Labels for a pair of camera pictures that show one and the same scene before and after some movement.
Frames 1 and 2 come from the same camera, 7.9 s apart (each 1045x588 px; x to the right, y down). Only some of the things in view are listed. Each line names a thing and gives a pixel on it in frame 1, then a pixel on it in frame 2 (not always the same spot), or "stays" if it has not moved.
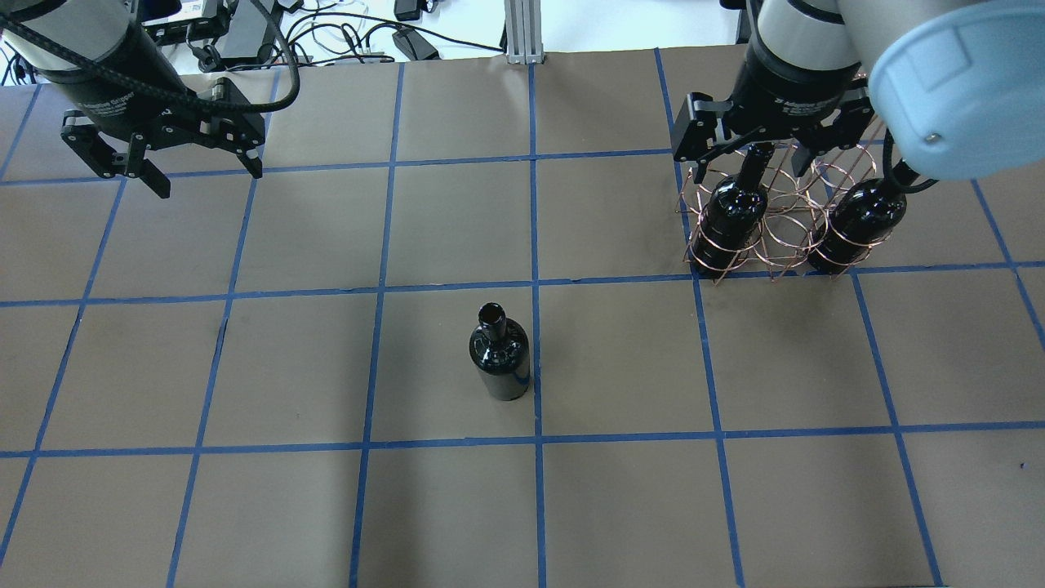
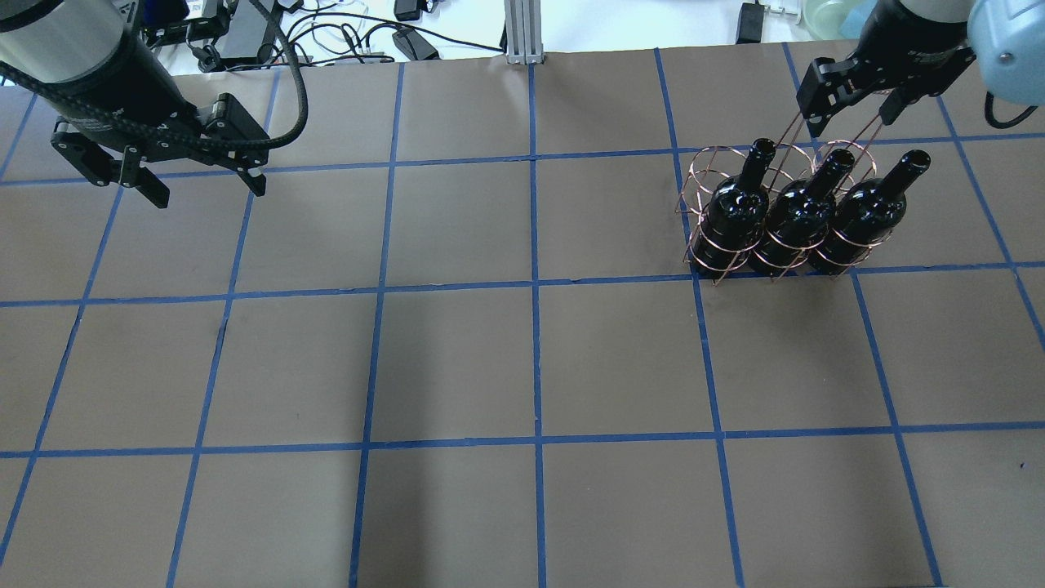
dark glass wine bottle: x=500 y=349 → x=800 y=217
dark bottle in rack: x=732 y=213 stays
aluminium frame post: x=523 y=32 stays
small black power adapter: x=408 y=41 stays
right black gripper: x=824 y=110 → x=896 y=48
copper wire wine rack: x=784 y=208 stays
